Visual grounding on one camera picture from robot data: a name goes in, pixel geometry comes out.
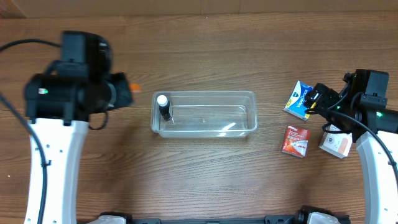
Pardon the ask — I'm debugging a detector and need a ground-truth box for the orange tube white cap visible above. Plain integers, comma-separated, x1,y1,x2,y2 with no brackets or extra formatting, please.
129,83,141,93

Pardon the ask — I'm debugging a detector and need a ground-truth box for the blue VapoDrops box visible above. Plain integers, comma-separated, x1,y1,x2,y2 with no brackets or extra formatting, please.
283,80,313,121

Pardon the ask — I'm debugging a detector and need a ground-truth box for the black bottle white cap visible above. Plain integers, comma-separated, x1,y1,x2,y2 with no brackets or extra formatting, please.
157,95,172,121

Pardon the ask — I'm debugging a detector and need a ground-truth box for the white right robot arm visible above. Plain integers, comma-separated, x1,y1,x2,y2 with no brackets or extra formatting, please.
305,82,397,223

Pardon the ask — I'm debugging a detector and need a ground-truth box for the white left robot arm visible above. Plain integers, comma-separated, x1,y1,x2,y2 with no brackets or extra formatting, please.
24,73,132,223

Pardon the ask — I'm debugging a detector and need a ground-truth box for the clear plastic container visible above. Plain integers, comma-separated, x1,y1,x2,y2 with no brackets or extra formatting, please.
151,91,258,138

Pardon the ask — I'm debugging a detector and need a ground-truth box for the white Hansaplast plaster box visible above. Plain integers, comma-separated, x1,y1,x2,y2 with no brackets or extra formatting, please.
319,124,353,159

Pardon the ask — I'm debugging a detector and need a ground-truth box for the red medicine box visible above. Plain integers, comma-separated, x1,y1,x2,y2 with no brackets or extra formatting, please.
281,125,310,158

